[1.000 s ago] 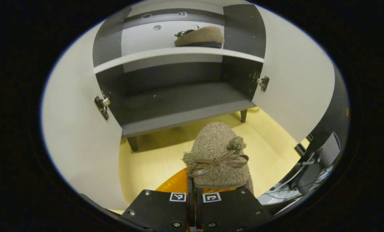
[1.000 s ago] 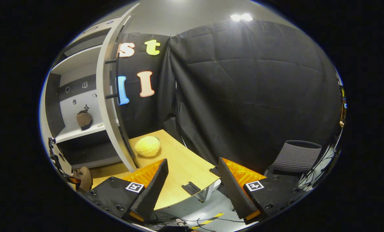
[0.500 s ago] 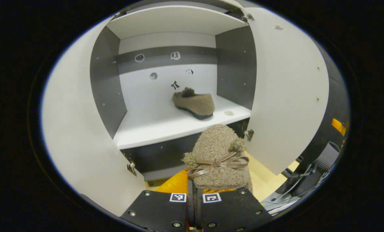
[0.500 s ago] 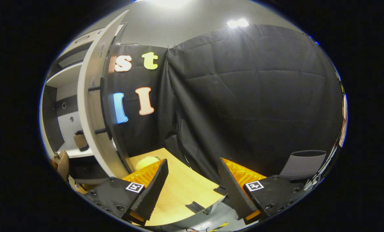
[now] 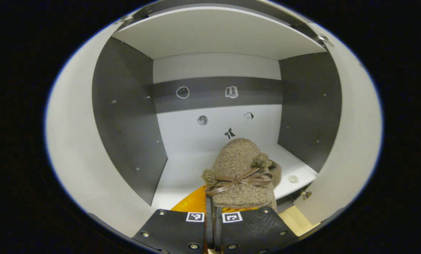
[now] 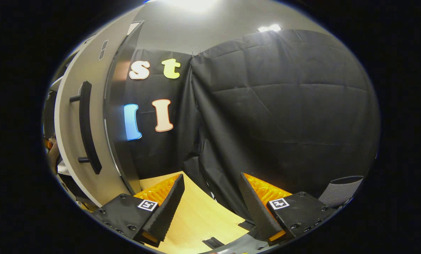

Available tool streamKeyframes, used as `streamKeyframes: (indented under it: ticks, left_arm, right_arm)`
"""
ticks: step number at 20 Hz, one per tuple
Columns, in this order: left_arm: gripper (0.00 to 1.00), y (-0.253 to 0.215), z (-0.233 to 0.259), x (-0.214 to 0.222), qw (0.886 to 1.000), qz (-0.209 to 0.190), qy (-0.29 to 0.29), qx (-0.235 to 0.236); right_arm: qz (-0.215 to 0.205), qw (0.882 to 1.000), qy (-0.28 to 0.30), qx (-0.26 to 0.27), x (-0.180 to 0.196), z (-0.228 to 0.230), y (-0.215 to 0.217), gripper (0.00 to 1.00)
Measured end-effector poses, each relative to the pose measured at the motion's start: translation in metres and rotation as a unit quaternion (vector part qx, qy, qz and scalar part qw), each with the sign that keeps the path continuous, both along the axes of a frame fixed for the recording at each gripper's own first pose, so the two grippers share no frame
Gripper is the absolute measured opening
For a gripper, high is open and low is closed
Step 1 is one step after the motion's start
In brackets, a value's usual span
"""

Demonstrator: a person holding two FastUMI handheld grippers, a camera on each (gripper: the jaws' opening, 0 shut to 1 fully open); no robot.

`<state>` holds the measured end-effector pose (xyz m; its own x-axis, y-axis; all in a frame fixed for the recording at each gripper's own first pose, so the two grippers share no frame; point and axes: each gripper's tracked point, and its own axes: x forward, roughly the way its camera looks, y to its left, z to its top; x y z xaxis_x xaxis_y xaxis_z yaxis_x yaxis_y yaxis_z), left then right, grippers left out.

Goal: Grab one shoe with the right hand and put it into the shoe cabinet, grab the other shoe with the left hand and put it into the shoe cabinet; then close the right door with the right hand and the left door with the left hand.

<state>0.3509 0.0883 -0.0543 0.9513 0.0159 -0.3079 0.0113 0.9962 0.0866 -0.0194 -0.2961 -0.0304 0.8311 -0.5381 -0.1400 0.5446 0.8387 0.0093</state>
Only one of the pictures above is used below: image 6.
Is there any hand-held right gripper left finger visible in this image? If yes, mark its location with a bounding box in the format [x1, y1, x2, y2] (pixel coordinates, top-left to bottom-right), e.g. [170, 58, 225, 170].
[90, 174, 185, 247]

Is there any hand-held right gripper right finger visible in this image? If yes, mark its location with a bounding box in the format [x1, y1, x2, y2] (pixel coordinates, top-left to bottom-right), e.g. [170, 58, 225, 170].
[239, 172, 336, 246]

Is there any white cabinet door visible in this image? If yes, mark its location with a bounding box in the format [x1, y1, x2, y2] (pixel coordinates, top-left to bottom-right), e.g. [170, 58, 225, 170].
[54, 20, 143, 207]

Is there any white shoe cabinet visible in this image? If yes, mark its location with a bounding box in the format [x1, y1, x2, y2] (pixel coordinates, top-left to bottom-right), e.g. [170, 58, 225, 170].
[43, 20, 144, 195]

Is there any black flat floor piece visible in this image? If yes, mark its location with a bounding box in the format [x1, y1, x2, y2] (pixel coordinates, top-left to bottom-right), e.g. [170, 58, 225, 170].
[202, 237, 226, 249]

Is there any black backdrop cloth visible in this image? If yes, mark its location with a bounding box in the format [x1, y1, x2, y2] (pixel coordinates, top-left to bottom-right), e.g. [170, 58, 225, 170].
[182, 29, 381, 221]
[120, 48, 200, 180]

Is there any small ceiling light panel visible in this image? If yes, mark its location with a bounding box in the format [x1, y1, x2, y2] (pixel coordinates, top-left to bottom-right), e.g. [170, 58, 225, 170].
[258, 24, 282, 33]

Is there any black door handle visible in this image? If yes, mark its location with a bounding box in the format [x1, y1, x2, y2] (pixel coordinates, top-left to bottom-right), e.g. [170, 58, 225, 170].
[69, 81, 102, 175]

